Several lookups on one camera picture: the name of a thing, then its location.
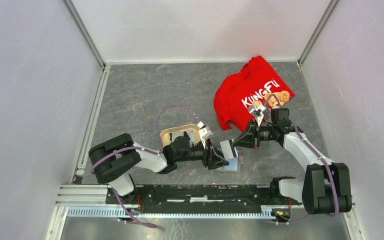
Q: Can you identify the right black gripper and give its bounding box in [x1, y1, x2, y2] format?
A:
[231, 118, 276, 150]

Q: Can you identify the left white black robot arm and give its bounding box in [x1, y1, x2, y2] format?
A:
[88, 133, 229, 204]

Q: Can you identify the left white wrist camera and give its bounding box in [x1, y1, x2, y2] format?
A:
[197, 121, 213, 149]

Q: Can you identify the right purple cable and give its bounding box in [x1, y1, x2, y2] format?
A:
[263, 93, 340, 225]

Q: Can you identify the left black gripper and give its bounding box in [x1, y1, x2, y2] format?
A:
[175, 138, 229, 170]

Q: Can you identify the aluminium frame rail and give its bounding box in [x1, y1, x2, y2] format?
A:
[56, 184, 304, 220]

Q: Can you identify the silver VIP credit card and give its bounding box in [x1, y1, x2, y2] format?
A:
[220, 139, 238, 160]

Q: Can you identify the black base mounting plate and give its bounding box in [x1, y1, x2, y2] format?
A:
[120, 184, 302, 214]

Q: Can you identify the beige oval tray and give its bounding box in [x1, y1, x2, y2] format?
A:
[159, 123, 201, 147]

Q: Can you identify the red kung fu t-shirt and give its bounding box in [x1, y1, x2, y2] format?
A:
[213, 55, 295, 131]

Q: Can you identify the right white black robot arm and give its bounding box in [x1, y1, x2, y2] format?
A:
[232, 105, 353, 216]

